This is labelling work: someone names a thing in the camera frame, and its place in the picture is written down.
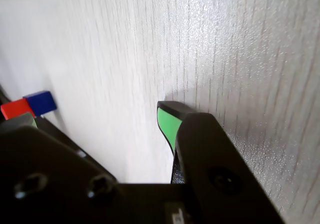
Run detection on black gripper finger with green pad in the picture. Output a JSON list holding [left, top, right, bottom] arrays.
[[0, 112, 131, 224], [156, 100, 286, 224]]

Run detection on red cube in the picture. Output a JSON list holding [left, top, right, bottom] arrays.
[[0, 98, 35, 121]]

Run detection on blue cube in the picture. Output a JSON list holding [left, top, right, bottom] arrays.
[[22, 90, 58, 116]]

